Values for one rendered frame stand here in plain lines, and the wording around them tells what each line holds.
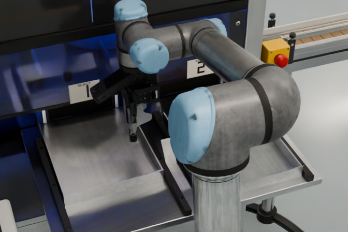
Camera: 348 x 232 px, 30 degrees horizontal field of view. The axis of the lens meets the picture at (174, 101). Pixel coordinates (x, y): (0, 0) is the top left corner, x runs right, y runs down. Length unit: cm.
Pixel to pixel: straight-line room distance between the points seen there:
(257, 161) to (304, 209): 116
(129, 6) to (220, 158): 53
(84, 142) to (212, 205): 75
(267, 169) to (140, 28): 55
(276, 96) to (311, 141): 218
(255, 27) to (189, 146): 89
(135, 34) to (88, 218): 47
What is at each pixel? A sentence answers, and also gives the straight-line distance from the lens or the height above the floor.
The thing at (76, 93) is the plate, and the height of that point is 102.
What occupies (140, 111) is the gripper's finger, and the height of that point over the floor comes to 106.
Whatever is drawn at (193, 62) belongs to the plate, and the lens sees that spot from 183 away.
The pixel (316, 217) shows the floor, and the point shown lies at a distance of 288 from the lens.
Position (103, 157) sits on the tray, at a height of 88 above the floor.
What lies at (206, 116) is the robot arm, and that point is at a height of 142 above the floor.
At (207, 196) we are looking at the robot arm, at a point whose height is 125.
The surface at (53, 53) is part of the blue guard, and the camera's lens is 168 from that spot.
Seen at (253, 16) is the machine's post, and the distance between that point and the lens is 185.
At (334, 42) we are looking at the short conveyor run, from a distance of 221.
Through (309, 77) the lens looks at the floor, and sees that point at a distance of 369.
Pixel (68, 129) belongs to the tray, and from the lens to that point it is 186.
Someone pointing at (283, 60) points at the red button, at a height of 101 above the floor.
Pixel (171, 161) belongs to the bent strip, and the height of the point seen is 89.
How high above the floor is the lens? 204
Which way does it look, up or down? 37 degrees down
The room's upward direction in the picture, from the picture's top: straight up
